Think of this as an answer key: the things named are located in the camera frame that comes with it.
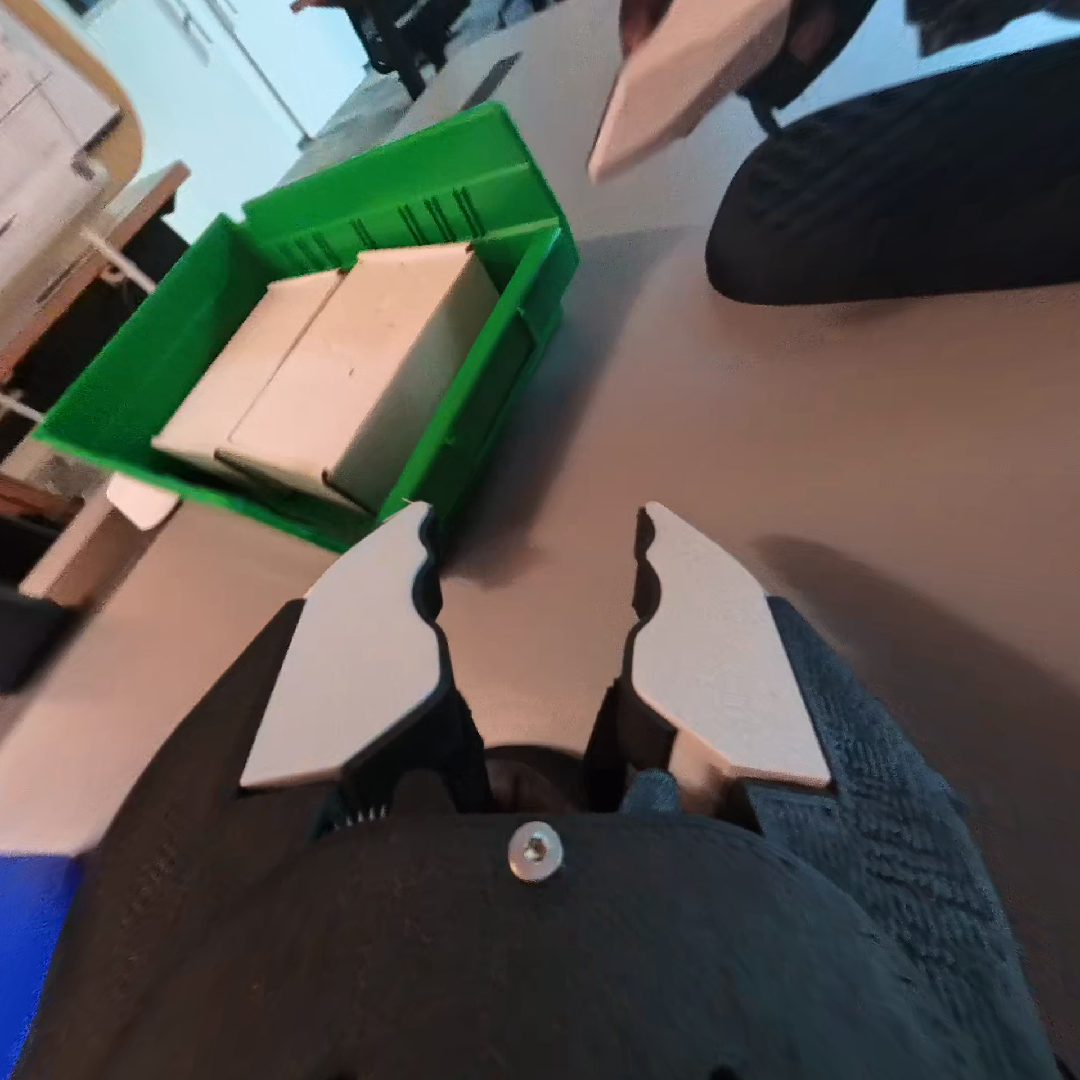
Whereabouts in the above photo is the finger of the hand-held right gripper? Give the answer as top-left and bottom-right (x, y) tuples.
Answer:
(587, 0), (796, 185)

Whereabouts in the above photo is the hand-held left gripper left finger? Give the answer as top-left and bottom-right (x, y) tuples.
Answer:
(240, 501), (454, 791)

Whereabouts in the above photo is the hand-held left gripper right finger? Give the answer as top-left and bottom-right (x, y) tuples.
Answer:
(623, 501), (836, 815)

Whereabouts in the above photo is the white cardboard box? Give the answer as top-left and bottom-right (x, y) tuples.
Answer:
(152, 242), (501, 516)

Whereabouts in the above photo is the green plastic bin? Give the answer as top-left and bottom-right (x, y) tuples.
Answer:
(32, 101), (582, 554)

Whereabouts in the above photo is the blue plastic bin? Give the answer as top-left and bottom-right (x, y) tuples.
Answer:
(0, 852), (86, 1080)

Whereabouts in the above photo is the grey desk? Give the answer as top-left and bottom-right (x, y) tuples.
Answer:
(0, 0), (1080, 1039)

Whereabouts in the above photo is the black textured wrist pad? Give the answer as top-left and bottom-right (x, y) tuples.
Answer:
(704, 38), (1080, 307)

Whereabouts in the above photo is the black office chair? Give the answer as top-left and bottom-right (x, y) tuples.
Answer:
(346, 0), (474, 102)

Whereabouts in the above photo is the wooden side table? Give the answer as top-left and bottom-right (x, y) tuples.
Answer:
(0, 160), (191, 385)

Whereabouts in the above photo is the white panel with paper sheet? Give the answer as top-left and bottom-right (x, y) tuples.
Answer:
(0, 0), (145, 364)

